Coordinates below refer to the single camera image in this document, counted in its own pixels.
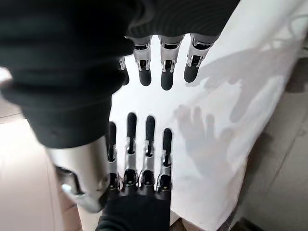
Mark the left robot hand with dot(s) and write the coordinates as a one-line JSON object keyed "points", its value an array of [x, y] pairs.
{"points": [[134, 207]]}

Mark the white bed sheet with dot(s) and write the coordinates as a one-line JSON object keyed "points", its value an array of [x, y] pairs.
{"points": [[252, 38]]}

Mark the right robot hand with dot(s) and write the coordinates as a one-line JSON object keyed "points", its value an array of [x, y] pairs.
{"points": [[60, 72]]}

